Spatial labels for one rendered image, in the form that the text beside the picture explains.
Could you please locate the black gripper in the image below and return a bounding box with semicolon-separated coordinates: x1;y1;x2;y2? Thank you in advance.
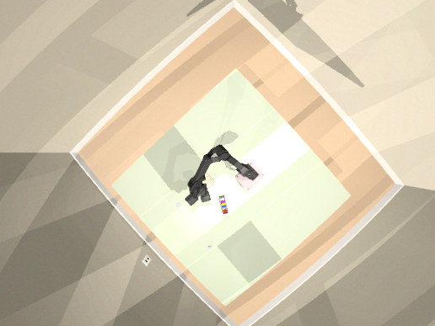
200;175;211;202

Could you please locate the beige square tray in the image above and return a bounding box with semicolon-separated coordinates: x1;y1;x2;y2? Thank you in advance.
202;173;216;190

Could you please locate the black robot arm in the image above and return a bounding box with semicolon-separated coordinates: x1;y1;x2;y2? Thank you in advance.
184;145;260;206

